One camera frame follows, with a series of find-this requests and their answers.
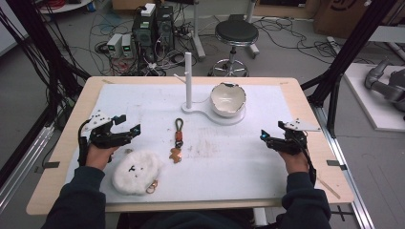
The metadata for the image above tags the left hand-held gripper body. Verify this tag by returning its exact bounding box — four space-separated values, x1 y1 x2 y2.
83 110 133 150

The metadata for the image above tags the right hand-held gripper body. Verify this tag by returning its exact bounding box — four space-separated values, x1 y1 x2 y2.
266 118 321 156

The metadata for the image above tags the person's left hand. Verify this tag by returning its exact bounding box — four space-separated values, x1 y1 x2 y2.
85 142 120 172

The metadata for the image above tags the person's right hand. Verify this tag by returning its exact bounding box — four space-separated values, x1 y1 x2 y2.
278 149 310 176

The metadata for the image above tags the white fluffy pouch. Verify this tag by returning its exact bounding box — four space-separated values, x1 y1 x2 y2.
111 149 163 197

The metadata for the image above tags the grey tape strip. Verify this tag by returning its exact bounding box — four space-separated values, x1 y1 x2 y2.
326 159 349 171
33 160 61 175

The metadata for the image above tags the white table mat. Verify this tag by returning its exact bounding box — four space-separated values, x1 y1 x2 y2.
64 83 320 204

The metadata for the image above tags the white eggshell-shaped bowl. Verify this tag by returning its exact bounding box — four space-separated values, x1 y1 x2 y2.
209 81 248 118

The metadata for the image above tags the thin wooden stick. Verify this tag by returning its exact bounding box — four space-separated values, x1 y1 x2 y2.
316 177 342 200

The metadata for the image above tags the light wooden table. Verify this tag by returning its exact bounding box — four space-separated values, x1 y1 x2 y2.
26 75 355 217

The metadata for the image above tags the white hanger stand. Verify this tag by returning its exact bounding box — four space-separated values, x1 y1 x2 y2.
173 52 247 126

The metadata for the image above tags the white power supply unit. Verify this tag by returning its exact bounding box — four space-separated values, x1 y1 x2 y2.
120 33 135 59
106 32 124 59

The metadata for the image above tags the white platform board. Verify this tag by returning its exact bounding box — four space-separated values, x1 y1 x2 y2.
343 62 405 134

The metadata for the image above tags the black computer tower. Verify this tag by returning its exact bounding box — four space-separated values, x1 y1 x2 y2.
155 5 176 52
131 11 158 63

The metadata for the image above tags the white power strip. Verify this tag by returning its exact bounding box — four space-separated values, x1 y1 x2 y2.
326 35 342 55

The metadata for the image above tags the white metal stand leg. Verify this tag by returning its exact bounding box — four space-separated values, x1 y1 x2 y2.
244 0 260 59
190 0 207 61

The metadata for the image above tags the person's dark clothed body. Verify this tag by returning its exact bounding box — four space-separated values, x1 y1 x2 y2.
116 208 256 229

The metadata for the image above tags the black round stool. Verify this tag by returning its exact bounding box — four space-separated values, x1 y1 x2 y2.
207 13 261 78

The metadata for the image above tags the white box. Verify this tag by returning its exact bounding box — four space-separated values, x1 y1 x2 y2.
139 2 157 18

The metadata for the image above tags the cardboard box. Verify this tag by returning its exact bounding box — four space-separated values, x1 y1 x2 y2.
312 0 397 40

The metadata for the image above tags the white round table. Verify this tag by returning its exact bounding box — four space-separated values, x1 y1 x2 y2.
36 0 94 14

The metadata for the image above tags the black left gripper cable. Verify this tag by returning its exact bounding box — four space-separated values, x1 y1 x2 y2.
77 119 94 167

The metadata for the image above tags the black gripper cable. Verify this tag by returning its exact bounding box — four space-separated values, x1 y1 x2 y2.
77 119 94 167
295 136 318 188

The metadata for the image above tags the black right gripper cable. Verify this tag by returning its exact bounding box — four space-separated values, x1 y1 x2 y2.
295 136 318 188

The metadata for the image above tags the brown bear keychain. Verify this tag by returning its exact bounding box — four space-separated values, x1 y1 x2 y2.
169 117 185 165

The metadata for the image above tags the gold key ring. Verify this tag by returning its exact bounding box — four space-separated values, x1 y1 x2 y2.
145 178 160 195

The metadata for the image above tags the tangle of floor cables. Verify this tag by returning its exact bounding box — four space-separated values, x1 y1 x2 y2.
65 9 211 77

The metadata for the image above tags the aluminium rail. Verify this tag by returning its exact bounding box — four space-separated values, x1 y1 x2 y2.
0 123 55 213
310 104 376 229

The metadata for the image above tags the black frame post with cables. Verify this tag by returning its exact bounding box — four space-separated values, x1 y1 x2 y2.
0 0 92 128

